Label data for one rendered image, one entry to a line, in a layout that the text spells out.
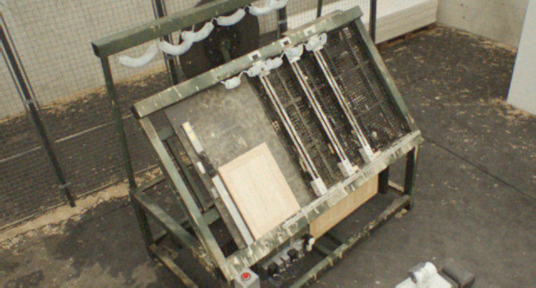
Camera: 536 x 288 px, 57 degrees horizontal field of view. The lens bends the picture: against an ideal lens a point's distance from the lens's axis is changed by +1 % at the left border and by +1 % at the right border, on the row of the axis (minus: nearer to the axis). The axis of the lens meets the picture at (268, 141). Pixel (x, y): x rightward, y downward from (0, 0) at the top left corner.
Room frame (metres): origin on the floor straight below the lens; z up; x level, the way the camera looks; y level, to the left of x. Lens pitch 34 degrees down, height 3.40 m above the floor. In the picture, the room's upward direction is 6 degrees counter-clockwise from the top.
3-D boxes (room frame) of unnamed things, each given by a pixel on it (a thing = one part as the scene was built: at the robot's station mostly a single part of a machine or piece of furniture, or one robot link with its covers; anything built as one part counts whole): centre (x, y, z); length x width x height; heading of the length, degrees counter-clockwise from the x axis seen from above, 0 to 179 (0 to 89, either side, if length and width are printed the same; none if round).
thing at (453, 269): (1.66, -0.89, 1.30); 0.12 x 0.09 x 0.14; 29
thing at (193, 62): (3.70, 0.28, 1.85); 0.80 x 0.06 x 0.80; 128
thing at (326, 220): (3.29, -0.62, 0.53); 0.90 x 0.02 x 0.55; 128
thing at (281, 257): (2.45, -0.07, 0.69); 0.50 x 0.14 x 0.24; 128
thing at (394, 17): (7.61, -1.64, 0.28); 2.45 x 1.03 x 0.56; 119
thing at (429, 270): (1.59, -0.68, 1.44); 0.10 x 0.07 x 0.09; 119
